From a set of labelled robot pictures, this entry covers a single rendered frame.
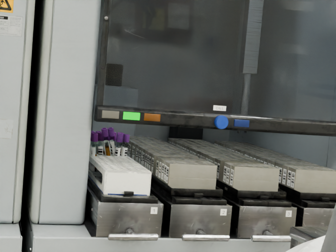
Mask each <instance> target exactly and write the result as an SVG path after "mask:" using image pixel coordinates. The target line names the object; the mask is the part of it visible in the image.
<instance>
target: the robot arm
mask: <svg viewBox="0 0 336 252"><path fill-rule="evenodd" d="M286 252H336V204H335V207H334V210H333V213H332V216H331V220H330V223H329V226H328V229H327V232H326V235H324V236H321V237H319V238H316V239H313V240H310V241H307V242H304V243H302V244H300V245H297V246H295V247H293V248H291V249H289V250H288V251H286Z"/></svg>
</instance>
